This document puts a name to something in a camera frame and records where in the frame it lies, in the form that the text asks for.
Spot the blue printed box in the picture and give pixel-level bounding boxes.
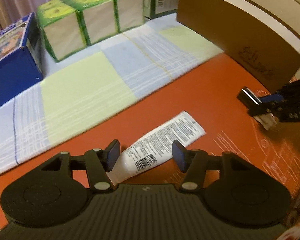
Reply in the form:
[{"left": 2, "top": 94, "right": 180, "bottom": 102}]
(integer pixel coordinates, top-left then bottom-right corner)
[{"left": 0, "top": 12, "right": 44, "bottom": 114}]

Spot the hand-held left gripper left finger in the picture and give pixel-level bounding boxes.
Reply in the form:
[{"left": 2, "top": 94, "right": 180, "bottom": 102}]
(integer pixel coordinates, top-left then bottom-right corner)
[{"left": 35, "top": 140, "right": 121, "bottom": 191}]

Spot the dark bottle with white cap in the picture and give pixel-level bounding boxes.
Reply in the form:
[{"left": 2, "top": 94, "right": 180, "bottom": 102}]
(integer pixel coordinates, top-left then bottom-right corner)
[{"left": 237, "top": 87, "right": 278, "bottom": 130}]

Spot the green tissue pack bundle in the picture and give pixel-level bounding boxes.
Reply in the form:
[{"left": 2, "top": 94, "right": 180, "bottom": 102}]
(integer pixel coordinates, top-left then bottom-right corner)
[{"left": 36, "top": 0, "right": 144, "bottom": 62}]

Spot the checkered green blue cloth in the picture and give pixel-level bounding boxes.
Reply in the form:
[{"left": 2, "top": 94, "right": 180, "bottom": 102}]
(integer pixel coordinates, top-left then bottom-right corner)
[{"left": 0, "top": 17, "right": 224, "bottom": 179}]

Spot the red printed cardboard sheet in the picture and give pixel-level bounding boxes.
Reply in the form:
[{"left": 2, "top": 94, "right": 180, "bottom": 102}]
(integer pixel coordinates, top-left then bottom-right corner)
[{"left": 0, "top": 52, "right": 300, "bottom": 240}]

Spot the brown storage box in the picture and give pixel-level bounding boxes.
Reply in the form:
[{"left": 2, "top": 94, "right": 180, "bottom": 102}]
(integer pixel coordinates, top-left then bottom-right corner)
[{"left": 177, "top": 0, "right": 300, "bottom": 93}]

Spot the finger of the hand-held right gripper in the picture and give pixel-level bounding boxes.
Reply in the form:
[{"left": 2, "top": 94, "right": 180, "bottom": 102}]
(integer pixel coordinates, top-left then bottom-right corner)
[
  {"left": 261, "top": 93, "right": 284, "bottom": 105},
  {"left": 249, "top": 102, "right": 280, "bottom": 117}
]

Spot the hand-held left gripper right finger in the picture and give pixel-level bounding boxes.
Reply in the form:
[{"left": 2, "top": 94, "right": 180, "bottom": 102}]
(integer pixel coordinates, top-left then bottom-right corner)
[{"left": 172, "top": 141, "right": 260, "bottom": 191}]

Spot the white printed tube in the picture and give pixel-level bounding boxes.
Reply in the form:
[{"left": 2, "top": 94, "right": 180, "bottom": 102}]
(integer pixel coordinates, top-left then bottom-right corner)
[{"left": 107, "top": 111, "right": 206, "bottom": 184}]

